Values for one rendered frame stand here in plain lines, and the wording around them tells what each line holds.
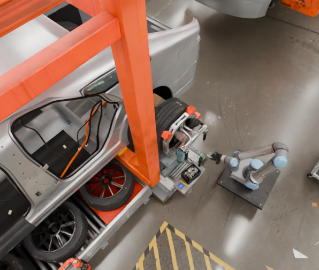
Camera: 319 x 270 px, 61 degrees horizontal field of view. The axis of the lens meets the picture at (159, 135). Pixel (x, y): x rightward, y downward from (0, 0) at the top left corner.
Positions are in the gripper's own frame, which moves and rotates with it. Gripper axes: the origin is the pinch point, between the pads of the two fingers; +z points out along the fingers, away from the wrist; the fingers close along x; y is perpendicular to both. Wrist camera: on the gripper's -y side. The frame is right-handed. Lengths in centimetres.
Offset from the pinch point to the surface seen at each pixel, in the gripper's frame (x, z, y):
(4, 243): 201, 81, 60
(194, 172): 22.2, 9.4, -11.5
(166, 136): 28, 18, 53
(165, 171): 25, 64, -31
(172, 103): -8, 32, 67
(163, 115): 12, 30, 65
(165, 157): 11, 69, -20
